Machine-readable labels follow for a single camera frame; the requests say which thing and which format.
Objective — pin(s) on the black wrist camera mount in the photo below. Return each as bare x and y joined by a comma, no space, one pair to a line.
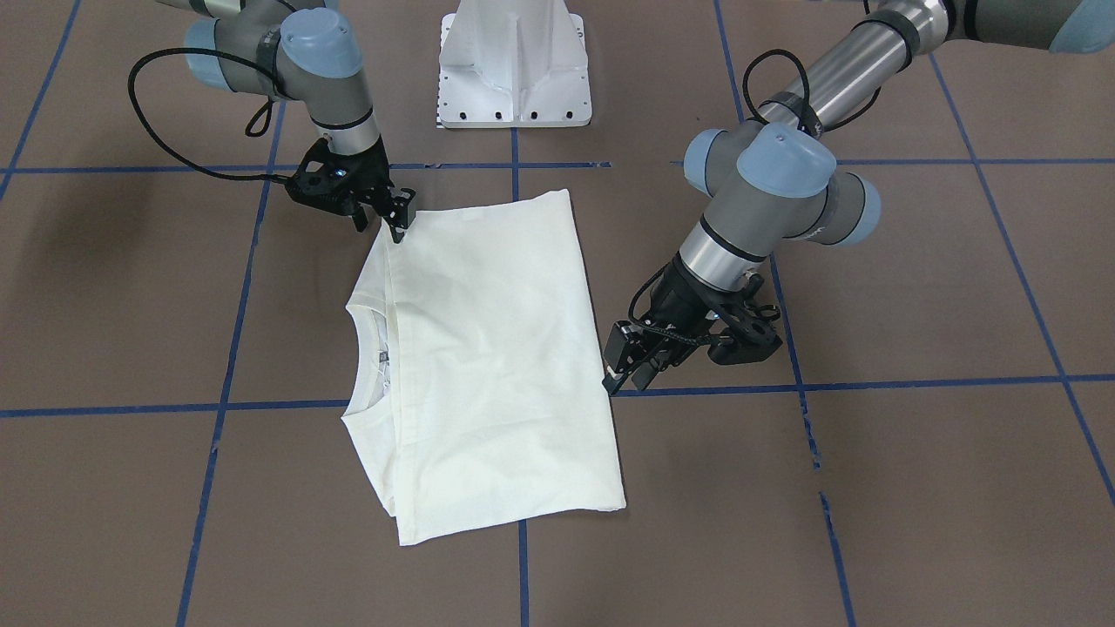
749,334
321,181

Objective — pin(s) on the cream long sleeve shirt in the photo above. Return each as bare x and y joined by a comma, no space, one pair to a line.
478,399

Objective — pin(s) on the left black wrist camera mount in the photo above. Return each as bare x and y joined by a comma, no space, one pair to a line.
749,334

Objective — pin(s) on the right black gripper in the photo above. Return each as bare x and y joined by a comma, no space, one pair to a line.
376,173

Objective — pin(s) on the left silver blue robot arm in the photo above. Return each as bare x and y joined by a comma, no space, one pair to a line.
773,179

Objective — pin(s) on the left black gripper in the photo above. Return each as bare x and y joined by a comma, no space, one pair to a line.
678,301

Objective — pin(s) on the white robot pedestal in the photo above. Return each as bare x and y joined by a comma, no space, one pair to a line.
513,64

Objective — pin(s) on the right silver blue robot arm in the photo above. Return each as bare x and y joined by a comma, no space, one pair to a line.
305,51

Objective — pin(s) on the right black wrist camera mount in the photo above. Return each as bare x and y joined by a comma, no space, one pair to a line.
321,181

